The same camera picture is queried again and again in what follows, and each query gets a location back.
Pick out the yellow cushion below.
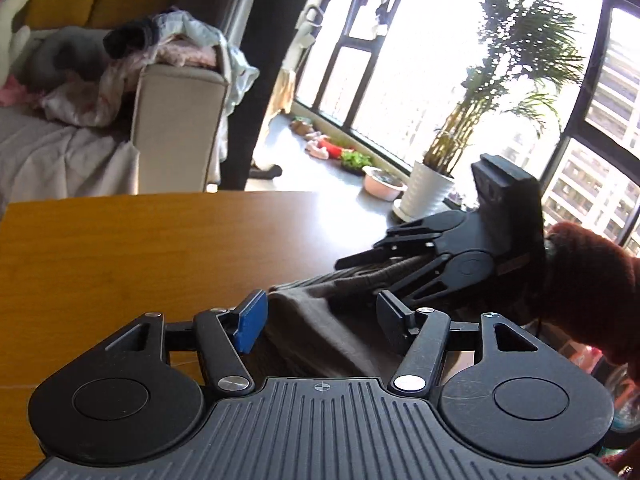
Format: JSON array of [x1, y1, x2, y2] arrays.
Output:
[[26, 0, 104, 29], [89, 0, 173, 30]]

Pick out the pink basin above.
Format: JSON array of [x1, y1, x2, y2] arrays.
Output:
[[361, 165, 407, 202]]

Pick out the potted palm in white pot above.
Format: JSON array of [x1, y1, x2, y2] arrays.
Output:
[[391, 0, 587, 224]]

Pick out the black slipper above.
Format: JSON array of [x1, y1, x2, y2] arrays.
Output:
[[247, 160, 283, 181]]

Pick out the white plush toy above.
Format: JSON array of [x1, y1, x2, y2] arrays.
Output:
[[0, 0, 37, 83]]

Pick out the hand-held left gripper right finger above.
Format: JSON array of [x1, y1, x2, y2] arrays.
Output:
[[376, 290, 544, 396]]

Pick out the person's right forearm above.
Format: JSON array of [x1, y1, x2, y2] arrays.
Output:
[[520, 221, 640, 370]]

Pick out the tray of green plants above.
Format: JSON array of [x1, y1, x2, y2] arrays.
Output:
[[340, 149, 374, 177]]

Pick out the pile of clothes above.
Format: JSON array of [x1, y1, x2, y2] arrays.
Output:
[[39, 6, 262, 130]]

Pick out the sofa with grey cover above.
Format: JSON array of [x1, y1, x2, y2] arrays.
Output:
[[0, 62, 230, 202]]

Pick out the black window frame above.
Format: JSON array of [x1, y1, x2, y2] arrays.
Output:
[[294, 0, 640, 261]]

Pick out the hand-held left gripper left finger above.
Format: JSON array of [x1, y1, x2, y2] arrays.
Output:
[[102, 289, 269, 397]]

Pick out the hanging beige garment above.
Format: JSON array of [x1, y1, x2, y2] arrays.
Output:
[[271, 66, 297, 114]]

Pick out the pink cloth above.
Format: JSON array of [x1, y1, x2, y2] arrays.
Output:
[[0, 76, 28, 109]]

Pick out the pink slippers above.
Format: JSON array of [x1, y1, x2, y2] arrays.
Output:
[[304, 131, 332, 162]]

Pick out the dark curtain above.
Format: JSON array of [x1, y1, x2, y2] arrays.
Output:
[[219, 0, 323, 192]]

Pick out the grey soft bundle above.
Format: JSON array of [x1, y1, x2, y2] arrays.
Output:
[[24, 24, 123, 92]]

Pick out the red basin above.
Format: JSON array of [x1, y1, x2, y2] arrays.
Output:
[[320, 139, 347, 162]]

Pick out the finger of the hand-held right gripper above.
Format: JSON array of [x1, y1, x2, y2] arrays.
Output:
[[372, 254, 459, 312], [335, 210, 469, 272]]

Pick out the striped shirt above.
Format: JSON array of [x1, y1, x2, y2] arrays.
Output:
[[265, 252, 482, 379]]

